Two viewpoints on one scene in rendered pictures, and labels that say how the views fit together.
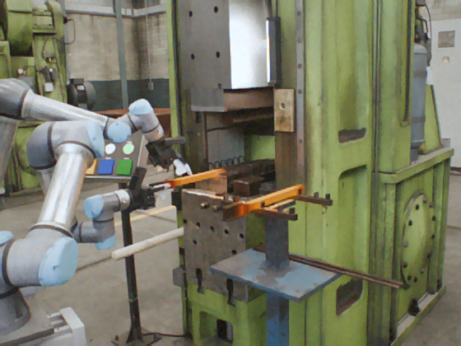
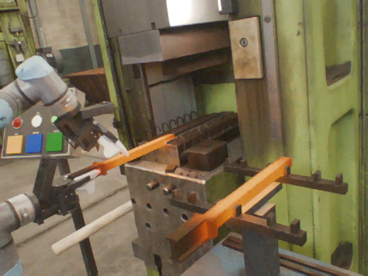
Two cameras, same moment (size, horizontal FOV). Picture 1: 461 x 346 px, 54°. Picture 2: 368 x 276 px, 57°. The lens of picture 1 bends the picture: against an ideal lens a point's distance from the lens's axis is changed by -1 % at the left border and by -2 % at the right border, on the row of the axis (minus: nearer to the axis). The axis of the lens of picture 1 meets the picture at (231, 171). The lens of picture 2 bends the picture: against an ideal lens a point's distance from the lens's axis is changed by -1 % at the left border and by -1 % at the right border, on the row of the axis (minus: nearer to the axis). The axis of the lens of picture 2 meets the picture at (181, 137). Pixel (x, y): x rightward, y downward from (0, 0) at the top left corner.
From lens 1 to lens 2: 88 cm
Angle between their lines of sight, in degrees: 5
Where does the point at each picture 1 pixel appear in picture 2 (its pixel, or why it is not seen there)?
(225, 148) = (173, 104)
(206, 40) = not seen: outside the picture
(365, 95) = (347, 17)
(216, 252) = not seen: hidden behind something
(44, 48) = (10, 23)
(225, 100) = (164, 45)
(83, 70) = (56, 41)
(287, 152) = (255, 106)
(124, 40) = (87, 12)
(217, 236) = (174, 221)
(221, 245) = not seen: hidden behind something
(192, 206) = (138, 184)
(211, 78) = (142, 17)
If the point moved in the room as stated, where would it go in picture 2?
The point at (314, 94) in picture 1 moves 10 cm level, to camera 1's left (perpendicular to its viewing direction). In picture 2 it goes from (291, 19) to (253, 25)
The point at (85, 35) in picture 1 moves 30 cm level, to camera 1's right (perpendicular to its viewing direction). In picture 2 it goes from (53, 11) to (64, 9)
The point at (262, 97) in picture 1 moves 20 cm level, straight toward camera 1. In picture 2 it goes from (211, 37) to (213, 37)
